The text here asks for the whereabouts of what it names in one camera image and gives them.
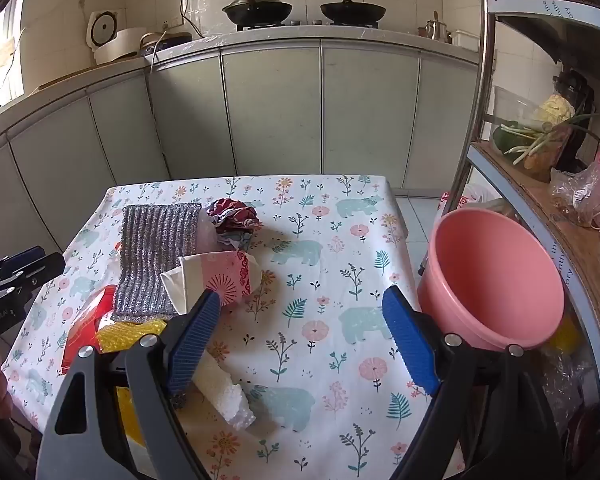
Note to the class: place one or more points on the clear plastic container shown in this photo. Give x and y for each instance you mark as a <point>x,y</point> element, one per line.
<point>510,105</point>

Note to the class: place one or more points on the yellow plastic item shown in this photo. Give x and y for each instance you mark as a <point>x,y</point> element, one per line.
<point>565,332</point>

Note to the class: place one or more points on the crumpled red patterned wrapper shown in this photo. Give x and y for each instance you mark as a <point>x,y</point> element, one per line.
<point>232,217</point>

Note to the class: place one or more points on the floral bear print tablecloth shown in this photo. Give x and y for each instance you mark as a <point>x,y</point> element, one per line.
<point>330,270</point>

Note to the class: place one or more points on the white rice cooker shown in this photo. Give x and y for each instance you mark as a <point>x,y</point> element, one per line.
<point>115,40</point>

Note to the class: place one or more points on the metal shelf rack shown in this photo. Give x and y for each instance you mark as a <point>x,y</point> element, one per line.
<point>485,60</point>

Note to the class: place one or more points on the white pink patterned packet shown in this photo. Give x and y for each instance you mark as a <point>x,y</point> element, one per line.
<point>215,275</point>

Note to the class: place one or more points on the crumpled clear plastic bag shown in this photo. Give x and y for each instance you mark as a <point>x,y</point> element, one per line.
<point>570,390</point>

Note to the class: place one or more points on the grey kitchen cabinet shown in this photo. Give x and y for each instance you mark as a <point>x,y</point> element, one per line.
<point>275,110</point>

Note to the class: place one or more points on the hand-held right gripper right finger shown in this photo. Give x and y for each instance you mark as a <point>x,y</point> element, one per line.
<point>410,345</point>

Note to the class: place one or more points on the dark countertop appliance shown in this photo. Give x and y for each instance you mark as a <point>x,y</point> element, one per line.
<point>172,40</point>

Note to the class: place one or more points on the red and white plastic bag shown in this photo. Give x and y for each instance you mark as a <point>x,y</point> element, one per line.
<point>460,200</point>

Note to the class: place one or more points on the pink plastic bucket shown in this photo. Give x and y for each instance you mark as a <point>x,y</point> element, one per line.
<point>490,270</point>

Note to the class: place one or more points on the gas stove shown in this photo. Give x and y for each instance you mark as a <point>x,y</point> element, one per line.
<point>305,24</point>

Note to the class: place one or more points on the white plastic container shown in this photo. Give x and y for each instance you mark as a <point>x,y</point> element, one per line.
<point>466,40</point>

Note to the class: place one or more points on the black wok with lid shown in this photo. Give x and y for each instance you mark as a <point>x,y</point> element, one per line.
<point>257,10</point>

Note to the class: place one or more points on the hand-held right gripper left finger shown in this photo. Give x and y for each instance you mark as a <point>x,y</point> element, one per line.
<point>195,345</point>

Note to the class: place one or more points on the red packet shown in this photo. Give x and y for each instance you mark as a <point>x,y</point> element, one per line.
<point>87,320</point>

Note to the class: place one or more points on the silver scouring cloth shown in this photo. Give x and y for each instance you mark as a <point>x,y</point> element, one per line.
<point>150,250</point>

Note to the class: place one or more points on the dark green vegetable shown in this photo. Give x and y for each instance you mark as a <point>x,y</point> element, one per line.
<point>505,140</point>

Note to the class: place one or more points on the green onions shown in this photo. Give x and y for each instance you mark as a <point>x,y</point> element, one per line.
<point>530,147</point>

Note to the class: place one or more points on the clear plastic wrapper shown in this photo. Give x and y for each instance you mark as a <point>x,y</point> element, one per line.
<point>207,240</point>

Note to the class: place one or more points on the white foam piece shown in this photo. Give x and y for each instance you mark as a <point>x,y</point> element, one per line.
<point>225,395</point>

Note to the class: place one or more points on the yellow bubble wrap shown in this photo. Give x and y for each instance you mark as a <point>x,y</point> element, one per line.
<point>130,335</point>

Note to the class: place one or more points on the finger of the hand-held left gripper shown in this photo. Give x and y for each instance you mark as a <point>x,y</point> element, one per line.
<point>22,257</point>
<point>37,270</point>

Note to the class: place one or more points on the steel pot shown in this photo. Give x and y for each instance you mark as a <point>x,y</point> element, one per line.
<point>435,30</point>

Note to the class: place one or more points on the clear plastic bag with label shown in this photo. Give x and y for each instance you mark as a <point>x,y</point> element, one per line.
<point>580,190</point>

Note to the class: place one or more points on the window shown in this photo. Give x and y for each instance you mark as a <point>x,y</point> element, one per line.
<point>0,50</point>

